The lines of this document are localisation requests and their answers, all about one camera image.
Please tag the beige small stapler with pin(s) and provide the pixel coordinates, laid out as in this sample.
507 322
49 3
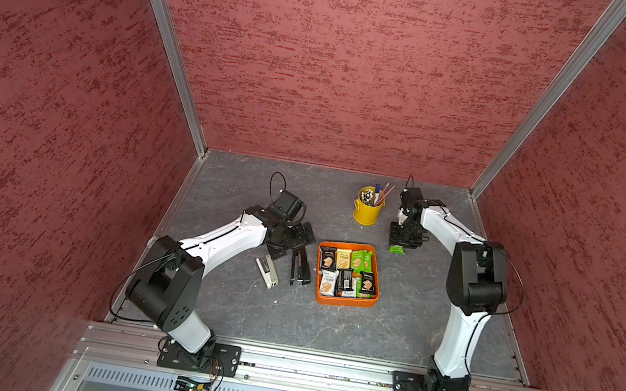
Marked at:
268 271

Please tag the black stapler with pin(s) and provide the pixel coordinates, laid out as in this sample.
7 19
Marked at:
300 269

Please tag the aluminium frame rail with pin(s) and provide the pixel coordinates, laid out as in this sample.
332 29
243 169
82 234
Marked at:
281 368

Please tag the black cookie packet centre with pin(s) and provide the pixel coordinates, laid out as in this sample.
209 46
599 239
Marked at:
344 284

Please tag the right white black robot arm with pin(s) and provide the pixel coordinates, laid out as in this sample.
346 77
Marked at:
476 283

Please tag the black cookie packet lower right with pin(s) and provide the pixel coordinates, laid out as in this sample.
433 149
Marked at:
374 288

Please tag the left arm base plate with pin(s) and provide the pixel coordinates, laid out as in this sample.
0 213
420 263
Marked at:
215 359

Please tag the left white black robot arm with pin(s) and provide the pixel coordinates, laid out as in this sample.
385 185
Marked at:
166 286

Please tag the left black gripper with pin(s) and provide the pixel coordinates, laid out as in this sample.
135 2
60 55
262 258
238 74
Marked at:
300 240

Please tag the pens in bucket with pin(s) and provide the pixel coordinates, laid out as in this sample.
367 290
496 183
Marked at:
380 193

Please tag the black cookie packet upper left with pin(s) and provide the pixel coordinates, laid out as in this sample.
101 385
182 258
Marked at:
328 258

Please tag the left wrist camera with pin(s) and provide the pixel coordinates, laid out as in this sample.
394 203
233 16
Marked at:
287 207

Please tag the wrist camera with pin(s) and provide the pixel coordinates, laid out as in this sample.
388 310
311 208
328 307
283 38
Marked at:
409 196
287 207

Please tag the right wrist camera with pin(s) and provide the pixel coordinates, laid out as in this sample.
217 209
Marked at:
409 196

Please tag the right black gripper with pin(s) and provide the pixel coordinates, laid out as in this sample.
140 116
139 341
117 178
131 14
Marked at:
396 239

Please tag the yellow pen holder bucket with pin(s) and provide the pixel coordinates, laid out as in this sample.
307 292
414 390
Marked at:
367 206

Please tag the black cookie packet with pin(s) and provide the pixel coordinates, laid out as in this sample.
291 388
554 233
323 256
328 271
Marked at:
328 258
344 284
374 288

